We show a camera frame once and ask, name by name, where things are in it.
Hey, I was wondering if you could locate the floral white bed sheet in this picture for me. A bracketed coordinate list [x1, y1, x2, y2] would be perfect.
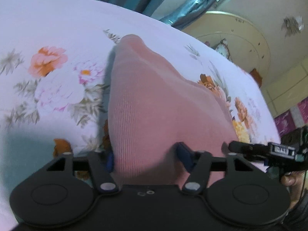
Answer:
[1, 0, 280, 230]

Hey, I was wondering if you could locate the person's right hand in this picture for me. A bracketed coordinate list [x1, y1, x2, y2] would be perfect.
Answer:
[281, 172, 304, 209]

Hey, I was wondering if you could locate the orange cushion by headboard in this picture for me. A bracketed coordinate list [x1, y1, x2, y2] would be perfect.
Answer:
[249, 68, 263, 88]

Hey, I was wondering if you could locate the patterned cushion by headboard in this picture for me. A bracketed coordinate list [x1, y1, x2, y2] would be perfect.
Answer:
[215, 38, 233, 62]

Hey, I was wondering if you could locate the cream round headboard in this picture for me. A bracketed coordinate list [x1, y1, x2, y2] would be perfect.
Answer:
[182, 11, 270, 85]

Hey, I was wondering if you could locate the pink knit garment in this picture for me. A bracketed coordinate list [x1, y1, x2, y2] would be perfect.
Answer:
[108, 34, 237, 186]

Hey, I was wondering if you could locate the crystal wall lamp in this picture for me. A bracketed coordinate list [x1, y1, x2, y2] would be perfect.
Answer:
[281, 16, 304, 37]

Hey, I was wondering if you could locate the blue curtain tied right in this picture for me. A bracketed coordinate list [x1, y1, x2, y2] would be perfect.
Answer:
[159, 0, 217, 30]

